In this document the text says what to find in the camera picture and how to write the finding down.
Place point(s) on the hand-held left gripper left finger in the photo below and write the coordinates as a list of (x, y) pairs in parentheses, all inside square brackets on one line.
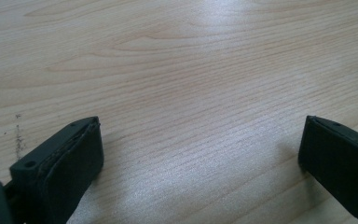
[(62, 174)]

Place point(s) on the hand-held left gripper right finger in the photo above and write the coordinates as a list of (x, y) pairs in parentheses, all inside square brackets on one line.
[(341, 161)]

